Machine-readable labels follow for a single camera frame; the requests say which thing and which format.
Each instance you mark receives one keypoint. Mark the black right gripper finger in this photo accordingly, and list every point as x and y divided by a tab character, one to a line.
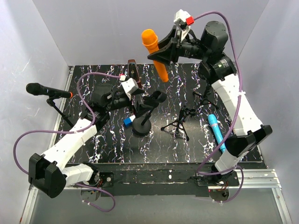
164	56
172	38

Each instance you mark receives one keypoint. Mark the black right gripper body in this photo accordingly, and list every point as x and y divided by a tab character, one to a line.
193	49

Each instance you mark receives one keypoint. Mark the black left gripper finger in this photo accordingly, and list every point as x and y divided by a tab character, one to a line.
141	109
137	91

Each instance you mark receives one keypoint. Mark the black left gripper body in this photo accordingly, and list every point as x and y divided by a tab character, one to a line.
119	101

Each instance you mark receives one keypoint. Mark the black round base mic stand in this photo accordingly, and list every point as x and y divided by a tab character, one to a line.
141	125

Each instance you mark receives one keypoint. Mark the blue white toy block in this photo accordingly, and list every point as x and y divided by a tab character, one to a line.
128	121

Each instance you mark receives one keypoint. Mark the black tripod stand blue mic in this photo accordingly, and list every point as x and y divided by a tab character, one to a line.
179	122

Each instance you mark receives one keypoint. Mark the black shock mount tripod stand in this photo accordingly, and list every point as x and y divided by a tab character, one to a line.
203	98

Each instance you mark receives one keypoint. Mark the black stand for black mic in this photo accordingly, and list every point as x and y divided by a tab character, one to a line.
51	103

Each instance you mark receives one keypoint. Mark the blue microphone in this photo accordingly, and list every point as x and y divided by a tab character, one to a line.
213	122

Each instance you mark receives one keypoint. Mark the black microphone orange tip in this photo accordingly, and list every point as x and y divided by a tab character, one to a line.
37	89

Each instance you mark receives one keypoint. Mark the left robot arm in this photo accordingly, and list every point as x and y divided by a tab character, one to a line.
49	173

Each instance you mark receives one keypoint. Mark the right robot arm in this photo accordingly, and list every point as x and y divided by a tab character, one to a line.
221	74

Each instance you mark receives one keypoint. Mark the brown metronome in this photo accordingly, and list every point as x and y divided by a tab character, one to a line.
133	72

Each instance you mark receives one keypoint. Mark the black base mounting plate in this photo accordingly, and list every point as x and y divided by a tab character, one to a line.
163	179

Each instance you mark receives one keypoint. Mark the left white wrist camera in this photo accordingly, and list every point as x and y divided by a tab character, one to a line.
129	85

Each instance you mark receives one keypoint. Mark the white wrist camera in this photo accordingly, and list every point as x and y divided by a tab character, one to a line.
129	85
183	20

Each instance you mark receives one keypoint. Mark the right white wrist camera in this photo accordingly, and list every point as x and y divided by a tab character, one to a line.
183	20

